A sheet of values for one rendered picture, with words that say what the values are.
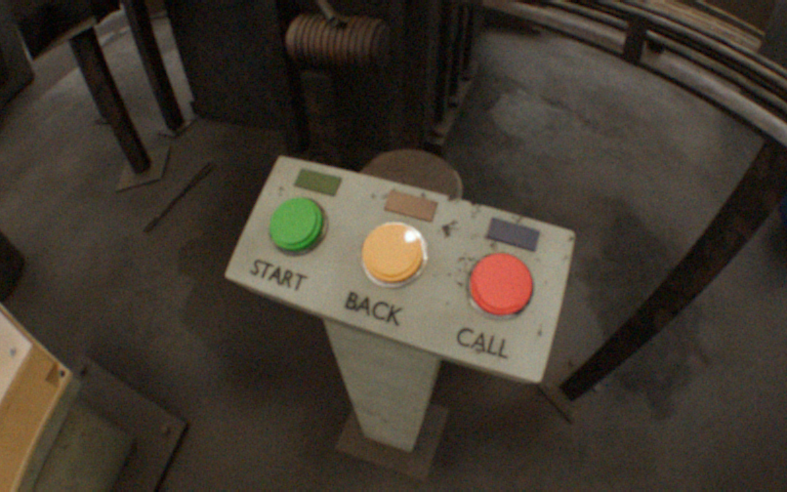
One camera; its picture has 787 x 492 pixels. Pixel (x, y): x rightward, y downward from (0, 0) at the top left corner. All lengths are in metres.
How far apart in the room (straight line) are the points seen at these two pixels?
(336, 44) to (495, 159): 0.71
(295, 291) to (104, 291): 1.02
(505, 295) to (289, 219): 0.16
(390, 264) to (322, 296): 0.05
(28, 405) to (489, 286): 0.62
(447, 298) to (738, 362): 1.12
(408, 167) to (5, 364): 0.62
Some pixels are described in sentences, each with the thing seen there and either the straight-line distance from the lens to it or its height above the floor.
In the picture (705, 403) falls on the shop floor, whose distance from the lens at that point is 1.15.
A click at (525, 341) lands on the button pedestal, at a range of 0.26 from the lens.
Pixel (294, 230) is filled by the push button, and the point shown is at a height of 0.61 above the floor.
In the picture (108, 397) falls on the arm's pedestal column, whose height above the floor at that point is 0.02.
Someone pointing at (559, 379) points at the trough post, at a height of 0.01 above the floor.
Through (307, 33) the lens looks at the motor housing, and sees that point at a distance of 0.89.
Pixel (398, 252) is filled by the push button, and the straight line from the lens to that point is 0.26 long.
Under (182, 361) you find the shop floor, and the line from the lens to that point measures 1.00.
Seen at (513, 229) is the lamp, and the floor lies 0.62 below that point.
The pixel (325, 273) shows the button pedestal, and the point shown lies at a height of 0.59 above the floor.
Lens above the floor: 0.82
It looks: 52 degrees down
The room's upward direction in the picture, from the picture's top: straight up
